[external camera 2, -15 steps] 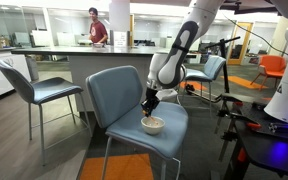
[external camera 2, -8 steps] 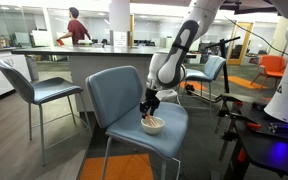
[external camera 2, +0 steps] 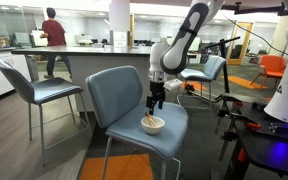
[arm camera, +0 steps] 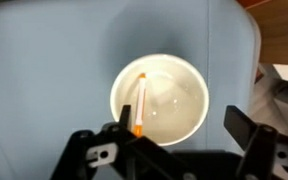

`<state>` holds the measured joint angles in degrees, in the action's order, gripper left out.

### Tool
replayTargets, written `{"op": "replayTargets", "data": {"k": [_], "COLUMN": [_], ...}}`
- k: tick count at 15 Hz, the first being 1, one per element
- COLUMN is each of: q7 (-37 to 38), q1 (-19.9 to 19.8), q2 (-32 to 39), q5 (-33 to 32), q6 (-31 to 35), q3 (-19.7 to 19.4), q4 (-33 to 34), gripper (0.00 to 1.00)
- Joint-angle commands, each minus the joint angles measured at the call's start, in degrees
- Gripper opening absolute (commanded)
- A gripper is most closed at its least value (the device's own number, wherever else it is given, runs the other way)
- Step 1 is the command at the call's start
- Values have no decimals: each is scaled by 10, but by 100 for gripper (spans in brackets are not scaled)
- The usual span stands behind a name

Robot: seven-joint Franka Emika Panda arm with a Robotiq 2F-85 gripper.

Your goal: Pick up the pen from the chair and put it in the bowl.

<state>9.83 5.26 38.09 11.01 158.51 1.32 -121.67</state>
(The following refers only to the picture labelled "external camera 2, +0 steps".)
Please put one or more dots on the grey trash can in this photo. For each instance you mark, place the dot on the grey trash can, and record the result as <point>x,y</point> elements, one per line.
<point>32,68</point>

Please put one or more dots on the dark top counter table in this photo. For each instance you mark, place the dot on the dark top counter table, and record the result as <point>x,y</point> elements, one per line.
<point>110,58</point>

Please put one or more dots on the white paper sign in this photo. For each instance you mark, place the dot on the white paper sign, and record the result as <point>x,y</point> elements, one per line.
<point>119,39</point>

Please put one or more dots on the black overhead camera rig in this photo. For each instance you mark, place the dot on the black overhead camera rig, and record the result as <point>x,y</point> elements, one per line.
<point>257,10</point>

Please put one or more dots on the grey-blue bar chair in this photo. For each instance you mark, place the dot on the grey-blue bar chair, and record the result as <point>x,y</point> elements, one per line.
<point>47,90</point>

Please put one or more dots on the orange armchair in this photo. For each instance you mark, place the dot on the orange armchair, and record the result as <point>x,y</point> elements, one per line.
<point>271,66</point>

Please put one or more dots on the black robot table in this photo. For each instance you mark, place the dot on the black robot table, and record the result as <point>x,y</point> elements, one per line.
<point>274,150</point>

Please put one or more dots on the white ceramic bowl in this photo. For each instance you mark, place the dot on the white ceramic bowl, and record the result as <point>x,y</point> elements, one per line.
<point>154,129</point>

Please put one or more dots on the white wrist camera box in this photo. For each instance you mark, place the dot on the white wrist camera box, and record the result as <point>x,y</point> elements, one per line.
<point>172,84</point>

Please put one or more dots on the light blue chair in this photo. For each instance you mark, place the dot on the light blue chair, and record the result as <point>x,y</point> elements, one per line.
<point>214,68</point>

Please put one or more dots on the orange pen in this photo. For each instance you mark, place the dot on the orange pen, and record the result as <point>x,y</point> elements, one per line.
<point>150,120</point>

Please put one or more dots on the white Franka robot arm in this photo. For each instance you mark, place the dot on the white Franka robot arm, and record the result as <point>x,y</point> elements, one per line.
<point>175,55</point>

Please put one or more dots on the yellow door frame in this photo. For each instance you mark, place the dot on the yellow door frame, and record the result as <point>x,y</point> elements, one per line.
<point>240,43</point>

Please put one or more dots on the blue padded chair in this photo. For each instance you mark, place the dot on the blue padded chair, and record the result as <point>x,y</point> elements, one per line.
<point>117,93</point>

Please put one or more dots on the black tripod stand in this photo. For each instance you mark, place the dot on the black tripod stand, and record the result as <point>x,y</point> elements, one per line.
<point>229,115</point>

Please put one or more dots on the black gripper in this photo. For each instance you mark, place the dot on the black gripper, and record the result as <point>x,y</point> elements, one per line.
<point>157,89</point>

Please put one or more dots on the person in red shirt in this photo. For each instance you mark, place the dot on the person in red shirt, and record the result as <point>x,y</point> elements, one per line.
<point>54,33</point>

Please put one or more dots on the black kick scooter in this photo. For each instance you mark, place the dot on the black kick scooter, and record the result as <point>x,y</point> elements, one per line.
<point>224,63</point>

